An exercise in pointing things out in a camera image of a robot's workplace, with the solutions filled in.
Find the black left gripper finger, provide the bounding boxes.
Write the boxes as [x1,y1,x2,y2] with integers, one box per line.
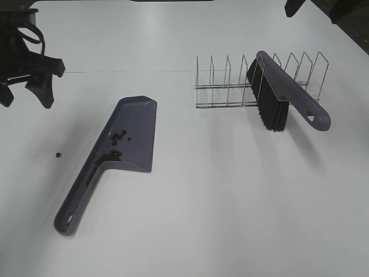
[25,74,54,109]
[0,84,14,107]

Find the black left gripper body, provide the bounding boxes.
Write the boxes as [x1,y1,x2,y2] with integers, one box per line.
[1,20,65,84]

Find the pile of coffee beans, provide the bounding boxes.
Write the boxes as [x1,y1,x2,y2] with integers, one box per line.
[85,129,127,187]

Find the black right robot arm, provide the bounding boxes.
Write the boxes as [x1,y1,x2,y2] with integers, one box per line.
[284,0,306,18]

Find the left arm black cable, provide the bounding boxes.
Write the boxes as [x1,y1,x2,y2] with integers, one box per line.
[16,21,47,57]

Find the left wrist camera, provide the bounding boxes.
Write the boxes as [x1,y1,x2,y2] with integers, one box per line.
[1,6,39,26]

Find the chrome wire rack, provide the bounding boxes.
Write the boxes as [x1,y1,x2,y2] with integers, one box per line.
[194,51,329,108]

